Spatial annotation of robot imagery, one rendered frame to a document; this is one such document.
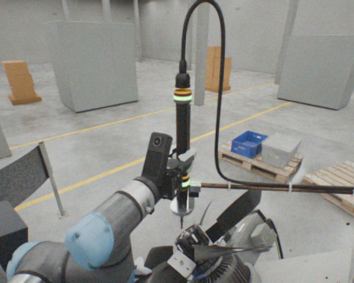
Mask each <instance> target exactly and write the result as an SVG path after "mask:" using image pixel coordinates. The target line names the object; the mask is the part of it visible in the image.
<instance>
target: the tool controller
mask: <svg viewBox="0 0 354 283"><path fill-rule="evenodd" d="M28 229H29V228H28V226H27V224H26V223H25V222H24V221H23V220H22V218H21V217H20V216H19V214H18V213H17V212H16V210H15V209H14V208H13V207H12V205H11V204H10V203H9V202H8V200H5V201H2V202H0V264H1V267H2V269H3V270H4V271H5V272H6V270H7V266H8V263H9V261H11V260H12V257H13V254H14V252H15V251H16V250H17V249H18V248H19V247H20V246H22V245H23V244H25V243H28Z"/></svg>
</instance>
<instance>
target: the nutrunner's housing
mask: <svg viewBox="0 0 354 283"><path fill-rule="evenodd" d="M190 87H191V85H190V76H189V74H188V73H187V62H186V60H180V62H179V73H177V75H176V77H175V88H179V89H187V88H190ZM176 200H177V207H178V208H180V209H184V208H186V206H187V200H188V190H185V191H180V193H179V194H178V195H177V196H176Z"/></svg>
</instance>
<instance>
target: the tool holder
mask: <svg viewBox="0 0 354 283"><path fill-rule="evenodd" d="M191 182H198V184H196V185H192V184H191V185H189V189H188V200H187V206H186V208H184V209H180V208H178V207H177V200H176V199H175V200H174V201H173V202H172V203H171V211H172V212H173V213H174V214H175V215H178V216H187V215H188V214H190V213H191V212H192V210H193V209H194V199H195V198H198V197H199V193H200V192H201V181H200V180H191Z"/></svg>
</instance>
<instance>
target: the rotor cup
mask: <svg viewBox="0 0 354 283"><path fill-rule="evenodd" d="M186 232H189V233H188V234H186V235H185V233H186ZM192 234H193V235H194V236H195V237H196V239H197V240H198V241H197V242H196V241H195V240H194V238H193V237H192ZM201 243H202V244H204V245H209V238H208V237H207V236H206V234H205V232H204V231H203V230H202V228H201V227H200V226H199V225H198V224H197V223H195V224H192V225H191V226H190V227H188V228H187V229H185V230H184V231H183V232H182V233H181V234H180V235H179V236H178V237H177V238H176V239H175V245H176V246H177V248H178V249H179V250H180V248H179V246H180V247H181V249H182V250H183V252H182V251H181V250H180V251H181V252H182V253H183V254H184V255H186V256H187V257H188V258H189V259H191V260H192V261H194V263H196V266H197V267H196V269H195V270H194V272H193V273H192V275H198V274H200V273H202V272H203V271H204V270H206V269H207V268H208V267H210V266H211V265H212V264H213V263H214V262H215V260H216V259H217V258H218V257H215V258H210V259H206V260H203V261H198V262H195V248H193V247H191V246H192V245H196V244H201ZM178 245H179V246H178Z"/></svg>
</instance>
